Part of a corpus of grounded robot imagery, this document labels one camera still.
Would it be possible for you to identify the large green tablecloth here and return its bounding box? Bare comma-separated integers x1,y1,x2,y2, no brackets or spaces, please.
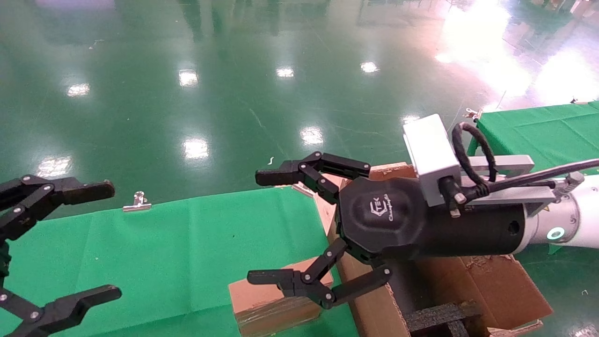
0,186,358,337

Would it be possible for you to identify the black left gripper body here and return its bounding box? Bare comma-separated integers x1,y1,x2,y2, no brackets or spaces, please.
0,240,11,280

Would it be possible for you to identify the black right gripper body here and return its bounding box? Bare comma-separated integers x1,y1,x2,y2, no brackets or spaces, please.
337,176,526,265

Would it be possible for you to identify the small long cardboard box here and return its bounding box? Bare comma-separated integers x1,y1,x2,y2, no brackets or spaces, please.
228,256,334,337

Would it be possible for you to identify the green tablecloth with corner clips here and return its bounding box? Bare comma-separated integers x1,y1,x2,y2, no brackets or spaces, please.
467,101,599,178

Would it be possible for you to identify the black foam insert block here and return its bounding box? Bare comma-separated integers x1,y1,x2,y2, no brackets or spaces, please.
403,300,482,337

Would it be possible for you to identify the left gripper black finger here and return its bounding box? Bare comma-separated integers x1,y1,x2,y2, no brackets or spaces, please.
0,285,122,337
0,175,116,242

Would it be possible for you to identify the large open cardboard carton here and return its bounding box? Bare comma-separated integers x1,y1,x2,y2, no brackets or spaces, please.
314,161,555,337

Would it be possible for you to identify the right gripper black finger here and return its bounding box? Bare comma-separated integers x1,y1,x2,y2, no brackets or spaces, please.
247,238,392,310
255,151,371,205

